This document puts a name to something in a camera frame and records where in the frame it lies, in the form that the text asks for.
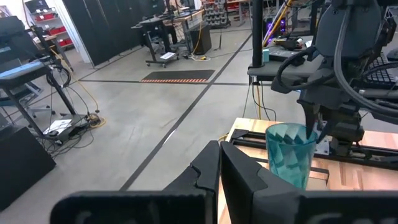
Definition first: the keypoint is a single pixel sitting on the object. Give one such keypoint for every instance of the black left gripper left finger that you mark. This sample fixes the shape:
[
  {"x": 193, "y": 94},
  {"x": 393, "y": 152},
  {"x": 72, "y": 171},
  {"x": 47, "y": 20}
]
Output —
[{"x": 174, "y": 193}]

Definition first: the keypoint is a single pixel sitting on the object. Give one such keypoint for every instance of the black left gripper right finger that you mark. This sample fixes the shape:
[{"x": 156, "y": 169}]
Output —
[{"x": 264, "y": 196}]

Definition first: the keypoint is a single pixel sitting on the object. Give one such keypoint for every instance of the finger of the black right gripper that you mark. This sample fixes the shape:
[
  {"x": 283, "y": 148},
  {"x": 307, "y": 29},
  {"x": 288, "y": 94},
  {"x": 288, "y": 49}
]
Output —
[
  {"x": 311, "y": 119},
  {"x": 325, "y": 130}
]

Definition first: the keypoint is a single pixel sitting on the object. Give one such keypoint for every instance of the teal faceted plastic tumbler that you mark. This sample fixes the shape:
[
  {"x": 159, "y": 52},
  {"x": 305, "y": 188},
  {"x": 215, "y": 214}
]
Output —
[{"x": 289, "y": 155}]

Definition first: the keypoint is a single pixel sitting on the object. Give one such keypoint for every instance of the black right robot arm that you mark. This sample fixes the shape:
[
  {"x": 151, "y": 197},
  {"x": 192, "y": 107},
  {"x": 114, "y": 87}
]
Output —
[{"x": 348, "y": 28}]

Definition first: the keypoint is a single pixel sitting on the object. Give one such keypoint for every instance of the grey side desk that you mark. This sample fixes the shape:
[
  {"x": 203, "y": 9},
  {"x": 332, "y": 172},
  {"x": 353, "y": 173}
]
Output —
[{"x": 280, "y": 70}]

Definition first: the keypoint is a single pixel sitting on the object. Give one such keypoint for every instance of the black keyboard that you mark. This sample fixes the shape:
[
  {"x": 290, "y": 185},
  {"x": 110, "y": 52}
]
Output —
[{"x": 384, "y": 71}]

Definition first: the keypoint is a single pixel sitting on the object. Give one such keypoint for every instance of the small teal box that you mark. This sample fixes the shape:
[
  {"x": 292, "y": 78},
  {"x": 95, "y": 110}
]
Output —
[{"x": 266, "y": 56}]

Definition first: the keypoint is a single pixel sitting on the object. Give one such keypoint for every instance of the black floor mat orange stripe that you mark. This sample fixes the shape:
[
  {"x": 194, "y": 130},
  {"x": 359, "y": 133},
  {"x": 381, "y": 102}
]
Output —
[{"x": 178, "y": 76}]

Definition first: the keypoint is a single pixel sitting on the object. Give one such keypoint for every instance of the white paper sheet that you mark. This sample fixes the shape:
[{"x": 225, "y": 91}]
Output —
[{"x": 58, "y": 126}]

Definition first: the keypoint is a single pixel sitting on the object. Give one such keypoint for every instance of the black computer tower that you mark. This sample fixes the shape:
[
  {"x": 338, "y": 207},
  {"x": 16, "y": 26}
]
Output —
[{"x": 200, "y": 39}]

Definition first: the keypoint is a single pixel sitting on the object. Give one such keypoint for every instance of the small parts bin rack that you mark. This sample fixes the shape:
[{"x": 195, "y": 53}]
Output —
[{"x": 216, "y": 12}]

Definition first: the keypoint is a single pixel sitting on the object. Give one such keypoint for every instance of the black box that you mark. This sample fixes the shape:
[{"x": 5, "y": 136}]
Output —
[{"x": 21, "y": 165}]

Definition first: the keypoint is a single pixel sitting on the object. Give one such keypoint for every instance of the black wheeled desk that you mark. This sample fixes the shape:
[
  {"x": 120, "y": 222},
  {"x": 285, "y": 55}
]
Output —
[{"x": 158, "y": 26}]

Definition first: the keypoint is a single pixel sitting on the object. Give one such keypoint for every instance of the black tall cabinets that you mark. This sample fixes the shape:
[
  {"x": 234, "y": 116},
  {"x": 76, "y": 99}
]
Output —
[{"x": 105, "y": 28}]

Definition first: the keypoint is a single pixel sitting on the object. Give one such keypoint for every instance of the rack with red bins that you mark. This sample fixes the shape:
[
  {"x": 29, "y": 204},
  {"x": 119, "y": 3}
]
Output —
[{"x": 51, "y": 26}]

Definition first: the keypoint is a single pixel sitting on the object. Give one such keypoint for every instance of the wooden shelf with black frame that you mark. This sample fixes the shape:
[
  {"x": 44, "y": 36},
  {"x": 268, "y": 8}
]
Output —
[{"x": 318, "y": 170}]

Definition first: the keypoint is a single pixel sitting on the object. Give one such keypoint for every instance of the black vertical post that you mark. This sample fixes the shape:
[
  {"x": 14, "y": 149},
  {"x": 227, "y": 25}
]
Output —
[{"x": 257, "y": 31}]

